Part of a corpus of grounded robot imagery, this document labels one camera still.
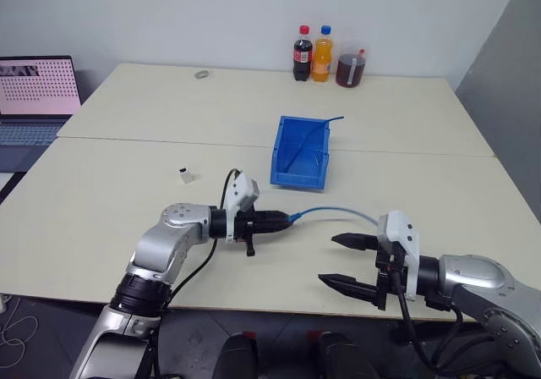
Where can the clear jug dark red liquid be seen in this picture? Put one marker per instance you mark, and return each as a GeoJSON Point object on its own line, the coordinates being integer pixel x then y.
{"type": "Point", "coordinates": [350, 68]}

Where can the cola bottle red cap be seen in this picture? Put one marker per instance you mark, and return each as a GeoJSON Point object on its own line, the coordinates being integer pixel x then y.
{"type": "Point", "coordinates": [302, 55]}

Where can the open laptop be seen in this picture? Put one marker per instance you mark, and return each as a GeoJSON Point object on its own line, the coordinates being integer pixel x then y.
{"type": "Point", "coordinates": [38, 87]}

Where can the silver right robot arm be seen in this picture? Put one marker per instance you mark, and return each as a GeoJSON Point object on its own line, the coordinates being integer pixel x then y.
{"type": "Point", "coordinates": [473, 273]}

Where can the orange soda bottle blue cap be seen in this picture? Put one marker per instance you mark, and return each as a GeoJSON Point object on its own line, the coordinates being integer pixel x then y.
{"type": "Point", "coordinates": [321, 57]}

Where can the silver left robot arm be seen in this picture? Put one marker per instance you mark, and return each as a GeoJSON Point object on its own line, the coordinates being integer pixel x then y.
{"type": "Point", "coordinates": [156, 243]}

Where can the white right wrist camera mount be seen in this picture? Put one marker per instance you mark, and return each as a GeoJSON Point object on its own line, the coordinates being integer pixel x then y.
{"type": "Point", "coordinates": [401, 237]}

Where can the white coupler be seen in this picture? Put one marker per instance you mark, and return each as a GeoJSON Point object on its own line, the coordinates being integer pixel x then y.
{"type": "Point", "coordinates": [186, 176]}

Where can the blue plastic bin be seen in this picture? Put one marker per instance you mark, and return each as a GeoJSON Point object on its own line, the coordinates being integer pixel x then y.
{"type": "Point", "coordinates": [296, 176]}

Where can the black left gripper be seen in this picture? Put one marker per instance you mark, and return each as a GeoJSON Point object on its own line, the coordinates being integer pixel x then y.
{"type": "Point", "coordinates": [245, 226]}

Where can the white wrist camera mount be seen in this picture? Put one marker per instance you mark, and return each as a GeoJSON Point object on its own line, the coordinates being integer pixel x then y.
{"type": "Point", "coordinates": [401, 237]}
{"type": "Point", "coordinates": [243, 190]}

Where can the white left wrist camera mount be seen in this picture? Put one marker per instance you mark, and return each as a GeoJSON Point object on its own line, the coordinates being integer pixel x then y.
{"type": "Point", "coordinates": [243, 190]}

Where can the dark rounded shape red mark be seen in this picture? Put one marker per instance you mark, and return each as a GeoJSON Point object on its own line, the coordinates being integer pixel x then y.
{"type": "Point", "coordinates": [342, 355]}
{"type": "Point", "coordinates": [238, 355]}

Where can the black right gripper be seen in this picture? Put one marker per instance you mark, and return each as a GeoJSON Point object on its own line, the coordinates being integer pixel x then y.
{"type": "Point", "coordinates": [385, 269]}

